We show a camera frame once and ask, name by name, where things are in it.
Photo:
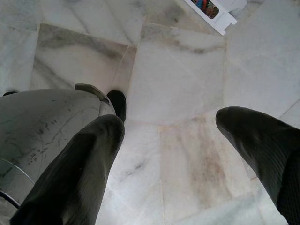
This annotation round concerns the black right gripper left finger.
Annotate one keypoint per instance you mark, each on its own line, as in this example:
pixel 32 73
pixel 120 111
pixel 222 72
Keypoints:
pixel 70 182

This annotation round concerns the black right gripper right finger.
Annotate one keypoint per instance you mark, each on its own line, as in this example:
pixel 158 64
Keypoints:
pixel 269 152

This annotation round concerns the black robot right foot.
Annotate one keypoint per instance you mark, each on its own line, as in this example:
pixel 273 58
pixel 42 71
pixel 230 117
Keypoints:
pixel 118 103

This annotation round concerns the white box with colourful window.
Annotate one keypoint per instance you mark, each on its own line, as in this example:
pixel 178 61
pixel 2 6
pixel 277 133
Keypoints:
pixel 222 22

